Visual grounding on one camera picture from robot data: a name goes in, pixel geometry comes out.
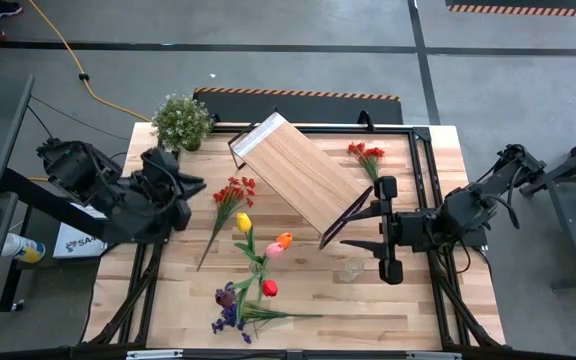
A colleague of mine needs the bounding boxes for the red artificial tulip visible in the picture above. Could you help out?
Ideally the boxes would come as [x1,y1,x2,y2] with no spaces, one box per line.
[257,272,280,304]

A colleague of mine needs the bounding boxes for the dark grey metal stand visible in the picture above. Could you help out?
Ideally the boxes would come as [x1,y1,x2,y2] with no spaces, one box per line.
[520,124,576,291]

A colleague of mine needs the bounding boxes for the black floor cable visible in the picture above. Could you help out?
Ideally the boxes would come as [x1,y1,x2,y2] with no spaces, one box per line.
[26,94,132,142]

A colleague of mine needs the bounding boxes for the small red flower bunch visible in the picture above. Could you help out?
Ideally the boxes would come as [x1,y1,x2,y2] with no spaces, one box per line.
[346,141,387,184]

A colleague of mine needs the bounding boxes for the purple artificial flower bunch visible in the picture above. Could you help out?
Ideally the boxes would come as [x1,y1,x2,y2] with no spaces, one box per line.
[211,281,323,345]

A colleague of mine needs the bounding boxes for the yellow artificial tulip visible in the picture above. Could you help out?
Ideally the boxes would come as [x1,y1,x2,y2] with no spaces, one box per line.
[232,212,264,276]

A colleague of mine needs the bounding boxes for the pink artificial tulip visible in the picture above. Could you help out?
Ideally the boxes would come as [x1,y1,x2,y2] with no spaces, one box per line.
[257,241,285,274]

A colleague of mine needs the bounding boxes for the potted green plant white flowers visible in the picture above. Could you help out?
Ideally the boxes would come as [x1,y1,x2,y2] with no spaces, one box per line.
[150,93,215,153]

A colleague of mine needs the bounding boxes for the dark maroon artificial tulip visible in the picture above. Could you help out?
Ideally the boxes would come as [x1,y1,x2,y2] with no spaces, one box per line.
[216,277,262,310]

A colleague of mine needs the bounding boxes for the large red flower bunch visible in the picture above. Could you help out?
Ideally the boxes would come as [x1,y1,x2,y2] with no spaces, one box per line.
[196,175,258,272]

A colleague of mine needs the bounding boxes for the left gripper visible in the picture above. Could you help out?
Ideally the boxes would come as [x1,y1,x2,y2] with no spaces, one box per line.
[140,147,208,233]

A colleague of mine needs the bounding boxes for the clear glass vase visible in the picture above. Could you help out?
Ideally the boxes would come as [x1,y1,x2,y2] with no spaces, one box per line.
[337,256,366,285]
[247,257,269,284]

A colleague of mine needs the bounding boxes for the orange artificial tulip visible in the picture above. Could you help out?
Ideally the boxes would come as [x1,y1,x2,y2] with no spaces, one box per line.
[262,231,295,271]

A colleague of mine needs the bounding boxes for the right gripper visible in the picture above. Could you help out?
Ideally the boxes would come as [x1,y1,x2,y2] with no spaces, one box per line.
[340,174,439,286]

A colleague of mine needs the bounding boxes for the black mat striped edge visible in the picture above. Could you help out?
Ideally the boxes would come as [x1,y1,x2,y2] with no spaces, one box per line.
[192,86,404,126]

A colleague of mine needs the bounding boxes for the wooden shelf black metal frame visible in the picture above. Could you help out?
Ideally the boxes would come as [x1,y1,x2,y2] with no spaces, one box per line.
[226,111,375,250]

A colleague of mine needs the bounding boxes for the white cardboard box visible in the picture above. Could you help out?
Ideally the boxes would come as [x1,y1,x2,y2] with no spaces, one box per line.
[51,201,119,260]

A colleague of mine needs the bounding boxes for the white yellow spray can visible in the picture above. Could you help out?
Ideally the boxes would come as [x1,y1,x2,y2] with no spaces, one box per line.
[0,232,47,265]

